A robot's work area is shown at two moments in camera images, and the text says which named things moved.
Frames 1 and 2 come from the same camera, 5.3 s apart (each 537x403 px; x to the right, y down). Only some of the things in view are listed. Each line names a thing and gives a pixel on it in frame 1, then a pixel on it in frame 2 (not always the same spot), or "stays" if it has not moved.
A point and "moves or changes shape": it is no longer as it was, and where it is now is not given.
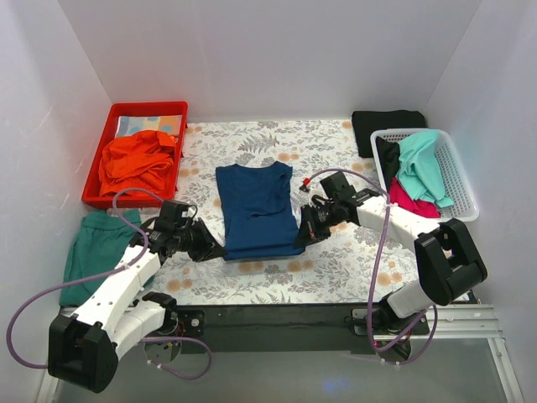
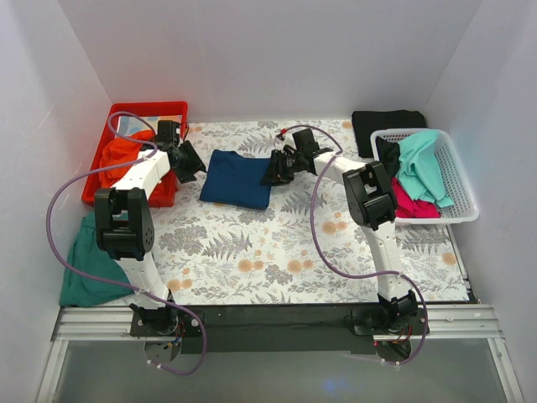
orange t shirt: (140, 160) stays
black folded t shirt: (365, 122) stays
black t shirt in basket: (389, 158) stays
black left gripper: (200, 240) to (190, 159)
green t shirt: (97, 248) stays
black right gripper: (313, 223) to (281, 165)
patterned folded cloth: (127, 125) stays
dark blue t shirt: (256, 210) moves or changes shape
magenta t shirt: (398, 196) stays
